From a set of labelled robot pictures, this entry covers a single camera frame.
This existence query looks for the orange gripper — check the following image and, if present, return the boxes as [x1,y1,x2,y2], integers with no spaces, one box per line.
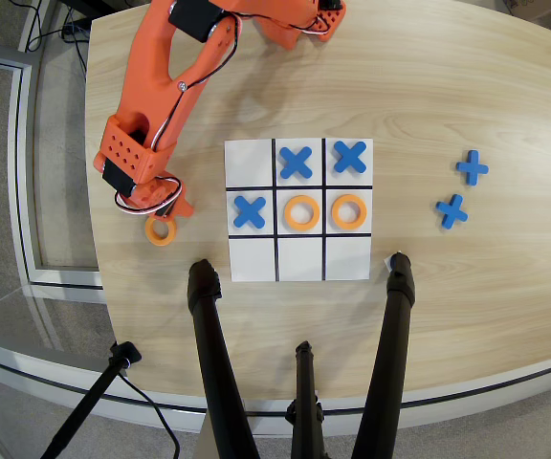
[101,162,196,221]

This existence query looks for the cardboard box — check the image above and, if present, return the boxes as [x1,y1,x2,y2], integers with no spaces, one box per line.
[497,0,551,23]

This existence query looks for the blue foam cross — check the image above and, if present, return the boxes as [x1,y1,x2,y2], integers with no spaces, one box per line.
[333,140,369,174]
[435,193,469,230]
[455,149,490,186]
[232,195,268,230]
[278,145,315,181]

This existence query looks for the white tic-tac-toe grid sheet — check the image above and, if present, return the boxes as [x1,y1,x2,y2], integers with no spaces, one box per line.
[224,138,375,283]

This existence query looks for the black tripod leg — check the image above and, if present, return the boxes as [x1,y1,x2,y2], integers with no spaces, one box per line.
[349,251,417,459]
[187,258,262,459]

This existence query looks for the thin black stand pole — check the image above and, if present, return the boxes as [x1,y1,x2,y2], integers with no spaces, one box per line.
[39,340,143,459]

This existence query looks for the black furniture base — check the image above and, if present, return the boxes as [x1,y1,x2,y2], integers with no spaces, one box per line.
[58,0,131,15]

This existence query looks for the black tripod centre column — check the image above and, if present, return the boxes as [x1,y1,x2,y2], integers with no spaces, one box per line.
[284,339,327,459]

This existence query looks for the orange foam ring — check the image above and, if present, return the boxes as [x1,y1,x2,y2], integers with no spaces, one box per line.
[331,193,368,230]
[283,194,320,232]
[143,215,178,248]

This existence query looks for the grey metal partition frame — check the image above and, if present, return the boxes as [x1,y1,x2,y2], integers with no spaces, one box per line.
[0,40,107,305]

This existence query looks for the black floor cable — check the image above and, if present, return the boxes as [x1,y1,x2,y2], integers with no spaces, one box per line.
[25,0,90,73]

